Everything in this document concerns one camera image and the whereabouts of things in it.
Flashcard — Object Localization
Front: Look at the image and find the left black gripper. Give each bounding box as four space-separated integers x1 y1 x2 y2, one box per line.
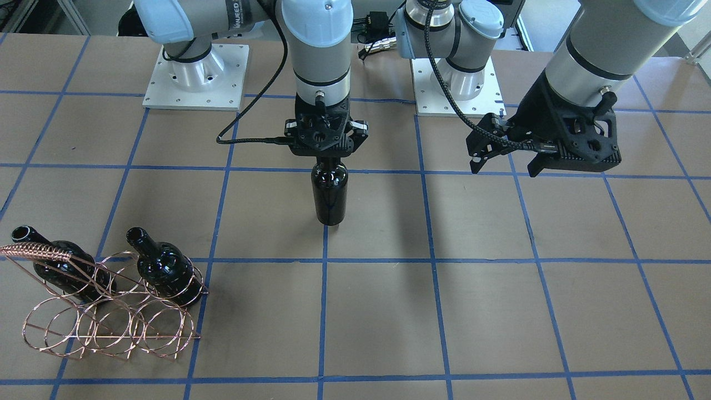
465 73 620 178

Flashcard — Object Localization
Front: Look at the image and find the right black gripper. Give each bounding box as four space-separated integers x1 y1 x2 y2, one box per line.
284 96 369 157

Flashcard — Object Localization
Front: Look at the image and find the dark wine bottle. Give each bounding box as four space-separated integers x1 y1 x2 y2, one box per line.
311 157 348 226

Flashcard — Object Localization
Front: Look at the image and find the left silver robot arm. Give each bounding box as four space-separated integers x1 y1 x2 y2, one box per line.
394 1 706 177

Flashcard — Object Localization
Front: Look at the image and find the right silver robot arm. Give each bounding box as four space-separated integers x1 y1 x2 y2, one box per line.
133 1 368 158

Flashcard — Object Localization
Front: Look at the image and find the dark bottle in basket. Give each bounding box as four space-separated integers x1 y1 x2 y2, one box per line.
126 226 202 307
11 226 117 304

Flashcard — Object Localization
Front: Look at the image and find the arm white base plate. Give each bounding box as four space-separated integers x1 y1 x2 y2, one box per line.
411 58 507 118
142 44 251 112

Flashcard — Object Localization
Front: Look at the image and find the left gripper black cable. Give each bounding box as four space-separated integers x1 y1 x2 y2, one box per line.
423 0 525 151

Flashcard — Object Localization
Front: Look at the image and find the copper wire wine basket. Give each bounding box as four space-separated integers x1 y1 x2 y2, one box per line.
2 243 201 359

